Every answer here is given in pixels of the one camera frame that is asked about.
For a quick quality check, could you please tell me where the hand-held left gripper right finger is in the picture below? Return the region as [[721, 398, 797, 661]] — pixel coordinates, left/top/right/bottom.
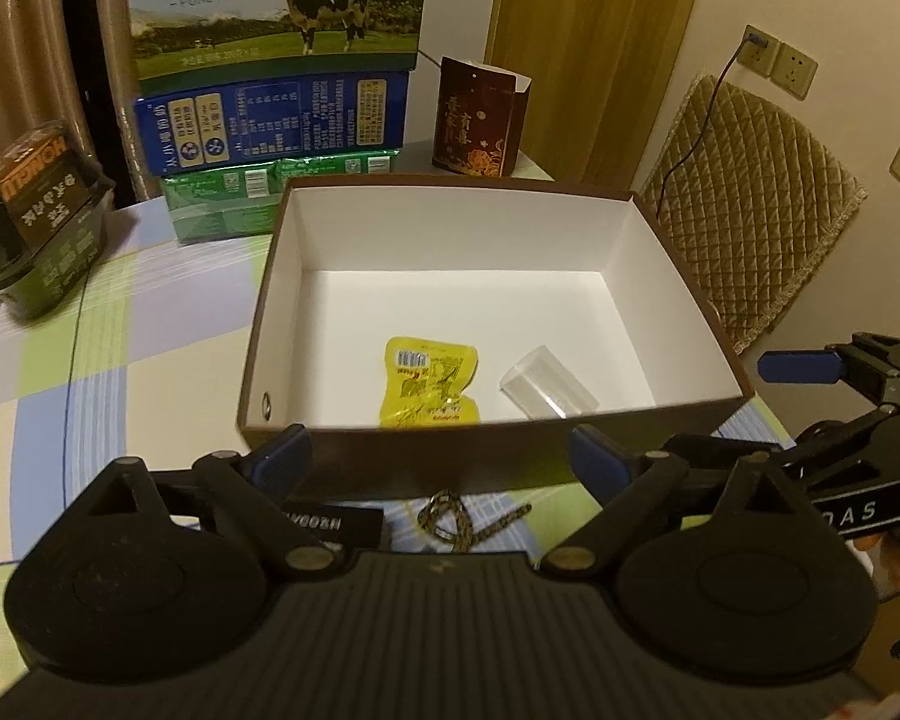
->
[[540, 424, 818, 575]]

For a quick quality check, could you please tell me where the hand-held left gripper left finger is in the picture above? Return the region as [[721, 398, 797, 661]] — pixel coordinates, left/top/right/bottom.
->
[[82, 424, 353, 580]]

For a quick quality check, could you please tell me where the black product box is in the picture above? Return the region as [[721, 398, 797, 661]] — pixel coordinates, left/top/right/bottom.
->
[[281, 499, 385, 550]]

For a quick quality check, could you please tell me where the dark power cable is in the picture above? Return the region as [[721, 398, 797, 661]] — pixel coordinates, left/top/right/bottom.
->
[[656, 34, 758, 215]]

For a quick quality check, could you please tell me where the person's right hand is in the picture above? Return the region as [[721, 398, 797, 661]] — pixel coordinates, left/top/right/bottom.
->
[[855, 529, 900, 601]]

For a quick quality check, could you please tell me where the brown box white inside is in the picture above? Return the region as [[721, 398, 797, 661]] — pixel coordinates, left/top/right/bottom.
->
[[238, 174, 756, 502]]

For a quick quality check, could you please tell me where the yellow snack packet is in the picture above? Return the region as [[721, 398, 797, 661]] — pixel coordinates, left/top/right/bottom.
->
[[379, 336, 482, 428]]

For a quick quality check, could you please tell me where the dark red gift bag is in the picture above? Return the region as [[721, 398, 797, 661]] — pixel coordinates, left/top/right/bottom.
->
[[431, 56, 533, 177]]

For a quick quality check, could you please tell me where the quilted tan cushion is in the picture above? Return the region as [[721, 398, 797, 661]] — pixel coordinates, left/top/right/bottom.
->
[[637, 75, 867, 357]]

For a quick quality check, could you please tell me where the wall socket with plug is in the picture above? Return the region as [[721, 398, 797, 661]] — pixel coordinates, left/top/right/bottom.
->
[[742, 24, 781, 76]]

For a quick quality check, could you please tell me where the cow print milk carton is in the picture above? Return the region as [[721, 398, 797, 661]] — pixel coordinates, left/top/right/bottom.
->
[[122, 0, 432, 100]]

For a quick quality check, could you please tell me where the wooden door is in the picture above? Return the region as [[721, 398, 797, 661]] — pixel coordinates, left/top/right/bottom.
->
[[484, 0, 710, 192]]

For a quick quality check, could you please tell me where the braided cord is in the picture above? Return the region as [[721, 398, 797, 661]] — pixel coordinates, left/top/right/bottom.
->
[[416, 491, 533, 545]]

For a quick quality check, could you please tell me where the beige curtain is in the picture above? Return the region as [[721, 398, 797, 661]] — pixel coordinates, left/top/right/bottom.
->
[[0, 0, 132, 211]]

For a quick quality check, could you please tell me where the thin blue thread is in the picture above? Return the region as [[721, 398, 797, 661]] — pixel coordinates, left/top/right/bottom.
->
[[0, 270, 91, 567]]

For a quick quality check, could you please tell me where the green carton pack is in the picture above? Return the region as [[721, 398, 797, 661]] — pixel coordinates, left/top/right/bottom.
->
[[159, 148, 402, 247]]

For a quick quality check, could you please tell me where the clear plastic cup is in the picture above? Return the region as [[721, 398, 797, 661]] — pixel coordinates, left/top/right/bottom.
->
[[499, 345, 597, 421]]

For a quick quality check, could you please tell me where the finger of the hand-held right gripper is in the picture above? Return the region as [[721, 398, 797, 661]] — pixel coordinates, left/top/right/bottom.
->
[[756, 330, 900, 404], [661, 405, 892, 485]]

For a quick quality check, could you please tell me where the blue milk carton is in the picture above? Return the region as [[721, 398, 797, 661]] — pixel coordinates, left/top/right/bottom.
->
[[133, 71, 410, 170]]

